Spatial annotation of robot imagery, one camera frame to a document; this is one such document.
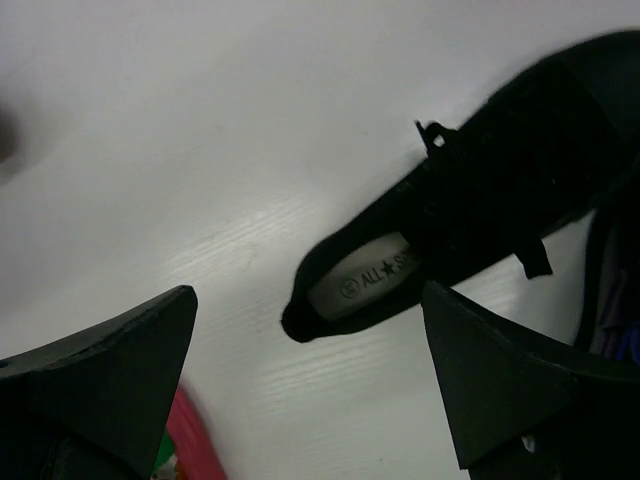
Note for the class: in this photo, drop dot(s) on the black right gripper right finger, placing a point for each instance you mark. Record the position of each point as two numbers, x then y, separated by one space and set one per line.
521 405

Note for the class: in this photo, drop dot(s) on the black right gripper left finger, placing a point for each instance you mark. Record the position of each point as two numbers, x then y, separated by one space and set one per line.
94 405

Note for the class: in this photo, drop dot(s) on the purple loafer right one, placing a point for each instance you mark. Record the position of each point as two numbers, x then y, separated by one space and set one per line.
609 324

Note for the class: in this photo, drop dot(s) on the pink sandal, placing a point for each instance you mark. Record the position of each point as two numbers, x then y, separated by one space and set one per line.
186 451

